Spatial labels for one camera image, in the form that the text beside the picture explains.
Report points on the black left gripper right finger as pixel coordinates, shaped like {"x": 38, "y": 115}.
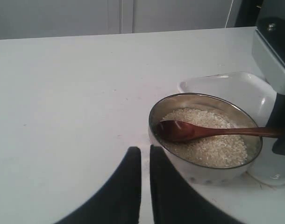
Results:
{"x": 174, "y": 201}

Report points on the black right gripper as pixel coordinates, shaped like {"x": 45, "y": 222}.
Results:
{"x": 268, "y": 48}

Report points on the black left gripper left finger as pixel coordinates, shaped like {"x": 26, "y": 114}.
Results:
{"x": 118, "y": 200}

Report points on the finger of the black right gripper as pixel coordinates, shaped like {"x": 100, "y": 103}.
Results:
{"x": 277, "y": 120}

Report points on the brown wooden spoon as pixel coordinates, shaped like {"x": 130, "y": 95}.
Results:
{"x": 178, "y": 131}

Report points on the steel bowl of rice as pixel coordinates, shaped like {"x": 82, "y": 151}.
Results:
{"x": 212, "y": 160}

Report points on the white rectangular plastic tray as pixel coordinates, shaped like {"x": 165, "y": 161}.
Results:
{"x": 257, "y": 99}

